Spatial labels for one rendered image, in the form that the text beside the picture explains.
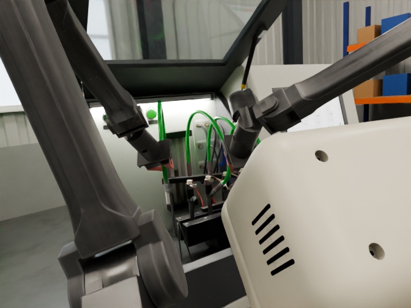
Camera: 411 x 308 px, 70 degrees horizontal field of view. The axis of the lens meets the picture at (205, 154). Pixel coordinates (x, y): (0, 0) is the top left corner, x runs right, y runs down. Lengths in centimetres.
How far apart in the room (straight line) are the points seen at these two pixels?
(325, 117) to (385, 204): 135
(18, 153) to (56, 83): 454
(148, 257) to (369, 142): 22
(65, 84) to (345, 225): 26
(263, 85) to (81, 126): 113
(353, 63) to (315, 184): 46
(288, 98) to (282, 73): 82
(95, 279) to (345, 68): 55
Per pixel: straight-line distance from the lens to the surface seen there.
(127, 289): 30
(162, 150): 82
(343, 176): 23
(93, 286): 32
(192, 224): 109
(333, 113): 163
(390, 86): 637
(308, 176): 22
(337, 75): 65
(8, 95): 486
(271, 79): 140
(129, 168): 130
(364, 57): 66
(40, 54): 32
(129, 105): 65
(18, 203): 496
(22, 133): 486
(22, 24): 33
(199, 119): 140
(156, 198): 137
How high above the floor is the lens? 142
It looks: 10 degrees down
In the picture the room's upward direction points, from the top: 5 degrees counter-clockwise
